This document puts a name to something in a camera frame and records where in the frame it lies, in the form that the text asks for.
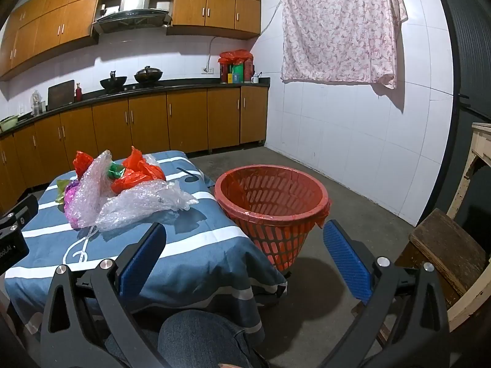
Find white wall cable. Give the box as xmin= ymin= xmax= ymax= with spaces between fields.
xmin=207 ymin=0 xmax=283 ymax=68

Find dark cutting board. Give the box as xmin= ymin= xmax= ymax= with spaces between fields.
xmin=47 ymin=80 xmax=75 ymax=111

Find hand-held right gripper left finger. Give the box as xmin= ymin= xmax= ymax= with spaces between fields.
xmin=38 ymin=221 xmax=169 ymax=368

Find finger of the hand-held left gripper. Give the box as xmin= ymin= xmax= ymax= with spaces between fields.
xmin=0 ymin=195 xmax=39 ymax=234

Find cream wooden table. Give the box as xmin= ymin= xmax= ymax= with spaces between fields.
xmin=447 ymin=123 xmax=491 ymax=219

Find dark ribbed door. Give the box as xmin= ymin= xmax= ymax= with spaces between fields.
xmin=433 ymin=0 xmax=491 ymax=123

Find wooden cabinets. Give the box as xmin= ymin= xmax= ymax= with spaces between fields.
xmin=0 ymin=0 xmax=262 ymax=81
xmin=0 ymin=84 xmax=269 ymax=200

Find large red plastic bag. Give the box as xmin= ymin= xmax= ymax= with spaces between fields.
xmin=110 ymin=146 xmax=166 ymax=194

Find pink floral hanging cloth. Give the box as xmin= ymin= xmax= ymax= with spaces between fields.
xmin=280 ymin=0 xmax=408 ymax=90

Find blue striped tablecloth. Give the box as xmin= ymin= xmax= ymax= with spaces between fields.
xmin=4 ymin=150 xmax=288 ymax=338

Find person's jeans leg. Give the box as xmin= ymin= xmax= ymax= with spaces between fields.
xmin=103 ymin=310 xmax=265 ymax=368

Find worn wooden stool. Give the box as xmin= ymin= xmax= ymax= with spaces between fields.
xmin=353 ymin=208 xmax=491 ymax=347

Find red plastic basket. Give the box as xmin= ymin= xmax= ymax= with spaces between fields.
xmin=214 ymin=165 xmax=331 ymax=273

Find steel range hood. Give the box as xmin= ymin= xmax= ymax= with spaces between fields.
xmin=92 ymin=0 xmax=172 ymax=34

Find red bag with containers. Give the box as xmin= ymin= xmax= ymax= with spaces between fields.
xmin=218 ymin=49 xmax=255 ymax=84

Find small red plastic bag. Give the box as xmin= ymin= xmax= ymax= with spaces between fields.
xmin=73 ymin=151 xmax=95 ymax=181

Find wooden lower cabinets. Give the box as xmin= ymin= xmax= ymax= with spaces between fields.
xmin=0 ymin=84 xmax=269 ymax=200

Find clear bubble wrap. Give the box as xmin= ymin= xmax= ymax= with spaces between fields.
xmin=63 ymin=150 xmax=200 ymax=232

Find black kitchen countertop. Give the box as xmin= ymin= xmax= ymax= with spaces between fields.
xmin=0 ymin=78 xmax=270 ymax=136

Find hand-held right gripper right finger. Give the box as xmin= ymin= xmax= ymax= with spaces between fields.
xmin=322 ymin=219 xmax=451 ymax=368

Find wooden upper cabinets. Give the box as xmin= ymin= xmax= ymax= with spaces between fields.
xmin=0 ymin=0 xmax=262 ymax=81

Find black pan with lid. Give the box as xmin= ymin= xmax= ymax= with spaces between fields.
xmin=134 ymin=66 xmax=164 ymax=86

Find black wok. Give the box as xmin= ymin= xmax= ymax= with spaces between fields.
xmin=100 ymin=71 xmax=128 ymax=93

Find purple plastic bag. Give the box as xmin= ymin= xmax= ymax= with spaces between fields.
xmin=63 ymin=180 xmax=83 ymax=219

